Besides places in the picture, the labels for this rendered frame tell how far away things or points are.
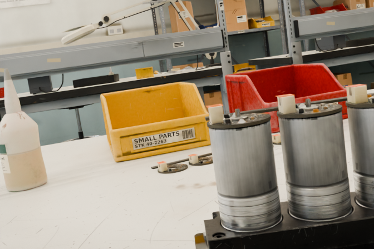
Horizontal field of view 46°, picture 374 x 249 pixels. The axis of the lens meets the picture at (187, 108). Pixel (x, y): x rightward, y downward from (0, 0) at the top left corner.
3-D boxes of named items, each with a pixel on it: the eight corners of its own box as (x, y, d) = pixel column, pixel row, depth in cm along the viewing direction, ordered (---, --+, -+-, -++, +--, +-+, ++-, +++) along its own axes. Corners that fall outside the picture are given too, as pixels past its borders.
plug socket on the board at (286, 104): (303, 111, 17) (301, 94, 17) (281, 114, 17) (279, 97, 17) (297, 109, 18) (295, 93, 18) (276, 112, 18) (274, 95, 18)
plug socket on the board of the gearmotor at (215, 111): (231, 121, 17) (229, 104, 17) (208, 125, 17) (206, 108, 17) (228, 119, 18) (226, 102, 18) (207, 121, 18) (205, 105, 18)
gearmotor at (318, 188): (364, 238, 17) (351, 105, 16) (300, 247, 17) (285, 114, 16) (340, 215, 19) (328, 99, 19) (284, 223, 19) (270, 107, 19)
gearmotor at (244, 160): (291, 248, 17) (275, 116, 16) (227, 258, 17) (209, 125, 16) (276, 224, 19) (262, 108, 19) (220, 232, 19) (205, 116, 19)
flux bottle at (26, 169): (27, 179, 40) (6, 69, 39) (56, 179, 38) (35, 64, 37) (-3, 192, 37) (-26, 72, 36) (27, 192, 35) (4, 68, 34)
